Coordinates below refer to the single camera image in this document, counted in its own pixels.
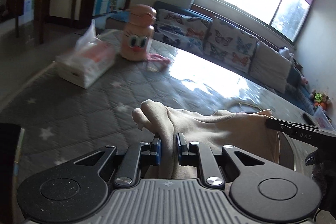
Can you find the white tissue pack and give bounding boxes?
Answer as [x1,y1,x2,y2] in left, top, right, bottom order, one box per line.
[56,20,115,89]

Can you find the butterfly print cushion left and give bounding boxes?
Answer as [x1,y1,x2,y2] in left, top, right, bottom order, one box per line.
[154,9,211,56]

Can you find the grey quilted star tablecloth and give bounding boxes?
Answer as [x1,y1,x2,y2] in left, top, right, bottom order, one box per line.
[1,42,303,182]

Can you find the cream beige garment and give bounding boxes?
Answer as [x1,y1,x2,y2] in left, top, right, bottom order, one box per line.
[132,100,280,179]

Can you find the dark wooden side table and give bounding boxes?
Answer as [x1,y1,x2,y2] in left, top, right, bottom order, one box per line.
[14,0,81,45]

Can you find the pink cartoon face bottle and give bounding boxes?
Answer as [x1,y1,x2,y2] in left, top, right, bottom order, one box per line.
[120,5,157,61]

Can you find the plain beige cushion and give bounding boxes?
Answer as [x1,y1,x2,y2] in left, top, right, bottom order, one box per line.
[249,42,291,93]

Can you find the butterfly print cushion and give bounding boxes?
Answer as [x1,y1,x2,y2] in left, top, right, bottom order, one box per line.
[154,9,211,56]
[204,17,258,73]

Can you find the butterfly print cushion right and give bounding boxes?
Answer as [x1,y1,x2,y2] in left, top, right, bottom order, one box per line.
[204,17,258,73]

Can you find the pink hair tie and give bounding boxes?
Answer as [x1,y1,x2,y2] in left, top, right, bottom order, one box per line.
[145,53,172,73]

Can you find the dark blue sofa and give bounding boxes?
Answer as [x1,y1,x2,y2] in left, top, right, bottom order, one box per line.
[154,1,314,114]

